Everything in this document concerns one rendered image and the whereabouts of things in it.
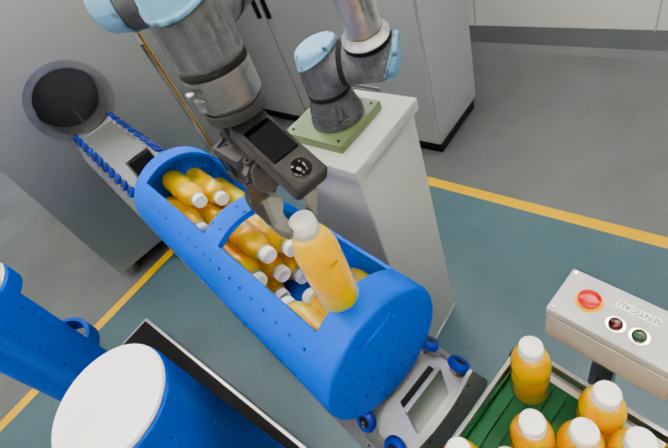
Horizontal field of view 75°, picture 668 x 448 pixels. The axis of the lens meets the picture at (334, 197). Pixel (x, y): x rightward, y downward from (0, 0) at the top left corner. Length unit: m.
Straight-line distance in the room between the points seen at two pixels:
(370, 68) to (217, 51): 0.66
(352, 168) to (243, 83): 0.68
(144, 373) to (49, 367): 0.84
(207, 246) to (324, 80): 0.49
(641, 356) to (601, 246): 1.51
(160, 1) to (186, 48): 0.04
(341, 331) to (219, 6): 0.52
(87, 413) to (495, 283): 1.67
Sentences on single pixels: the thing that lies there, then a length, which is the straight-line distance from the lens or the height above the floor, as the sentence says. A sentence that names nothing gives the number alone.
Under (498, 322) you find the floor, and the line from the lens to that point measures 2.11.
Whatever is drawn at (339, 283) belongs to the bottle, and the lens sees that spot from 0.67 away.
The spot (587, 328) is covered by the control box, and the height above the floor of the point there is 1.10.
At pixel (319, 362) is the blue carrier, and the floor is 1.19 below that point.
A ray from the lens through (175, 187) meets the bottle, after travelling 1.33.
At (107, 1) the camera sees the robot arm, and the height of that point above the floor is 1.76.
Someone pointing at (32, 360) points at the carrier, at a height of 0.76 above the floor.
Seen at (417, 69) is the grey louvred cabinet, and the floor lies 0.62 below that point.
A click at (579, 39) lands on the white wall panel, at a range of 3.57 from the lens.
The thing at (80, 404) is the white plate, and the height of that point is 1.04.
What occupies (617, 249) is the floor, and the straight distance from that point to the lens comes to 2.35.
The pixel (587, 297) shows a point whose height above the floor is 1.11.
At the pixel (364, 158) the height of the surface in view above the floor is 1.15.
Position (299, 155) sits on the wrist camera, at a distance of 0.48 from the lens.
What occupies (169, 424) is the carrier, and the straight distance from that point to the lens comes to 1.16.
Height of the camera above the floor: 1.87
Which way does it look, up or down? 43 degrees down
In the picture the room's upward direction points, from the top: 24 degrees counter-clockwise
